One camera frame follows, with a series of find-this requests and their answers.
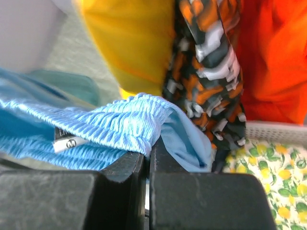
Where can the lemon print cloth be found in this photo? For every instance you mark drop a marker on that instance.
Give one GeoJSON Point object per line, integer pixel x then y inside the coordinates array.
{"type": "Point", "coordinates": [282, 170]}

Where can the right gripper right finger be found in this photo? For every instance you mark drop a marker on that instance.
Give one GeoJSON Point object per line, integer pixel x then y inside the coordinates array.
{"type": "Point", "coordinates": [180, 200]}

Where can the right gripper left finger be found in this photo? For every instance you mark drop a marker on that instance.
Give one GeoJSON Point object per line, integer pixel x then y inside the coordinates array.
{"type": "Point", "coordinates": [111, 199]}

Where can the orange shorts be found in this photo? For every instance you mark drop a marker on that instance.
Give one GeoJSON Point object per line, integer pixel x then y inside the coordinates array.
{"type": "Point", "coordinates": [272, 51]}

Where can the teal plastic basin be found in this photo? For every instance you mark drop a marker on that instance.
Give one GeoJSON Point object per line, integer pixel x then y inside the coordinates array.
{"type": "Point", "coordinates": [77, 85]}

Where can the white perforated basket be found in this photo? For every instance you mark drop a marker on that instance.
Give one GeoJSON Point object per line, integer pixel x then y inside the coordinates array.
{"type": "Point", "coordinates": [278, 132]}

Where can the yellow shorts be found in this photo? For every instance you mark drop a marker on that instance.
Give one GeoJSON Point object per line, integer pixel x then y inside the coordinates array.
{"type": "Point", "coordinates": [135, 39]}

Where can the light blue shorts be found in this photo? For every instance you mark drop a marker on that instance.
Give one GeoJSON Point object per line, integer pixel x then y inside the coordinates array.
{"type": "Point", "coordinates": [43, 123]}

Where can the camouflage print shorts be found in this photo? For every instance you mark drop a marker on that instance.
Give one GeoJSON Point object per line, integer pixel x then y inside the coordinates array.
{"type": "Point", "coordinates": [204, 77]}

